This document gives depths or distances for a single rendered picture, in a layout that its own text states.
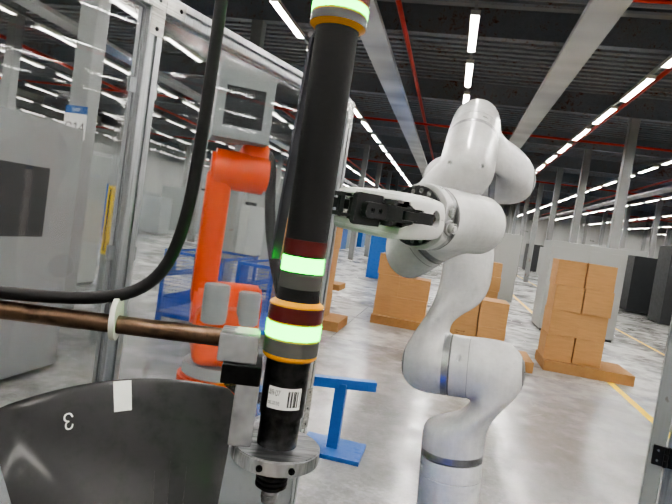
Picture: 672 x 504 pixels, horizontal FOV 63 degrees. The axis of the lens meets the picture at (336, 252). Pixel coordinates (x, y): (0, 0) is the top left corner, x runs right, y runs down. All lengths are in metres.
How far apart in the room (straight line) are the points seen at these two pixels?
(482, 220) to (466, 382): 0.42
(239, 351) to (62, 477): 0.22
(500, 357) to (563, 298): 7.47
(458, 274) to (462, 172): 0.30
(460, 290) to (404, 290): 8.63
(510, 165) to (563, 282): 7.43
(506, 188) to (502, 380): 0.38
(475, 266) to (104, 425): 0.76
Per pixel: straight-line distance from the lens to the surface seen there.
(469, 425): 1.10
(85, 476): 0.58
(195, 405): 0.60
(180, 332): 0.44
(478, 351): 1.09
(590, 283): 8.58
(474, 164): 0.87
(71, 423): 0.59
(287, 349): 0.42
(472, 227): 0.73
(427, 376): 1.09
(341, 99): 0.43
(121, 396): 0.60
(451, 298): 1.10
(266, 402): 0.44
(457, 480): 1.14
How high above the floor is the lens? 1.63
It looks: 3 degrees down
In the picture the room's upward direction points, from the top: 8 degrees clockwise
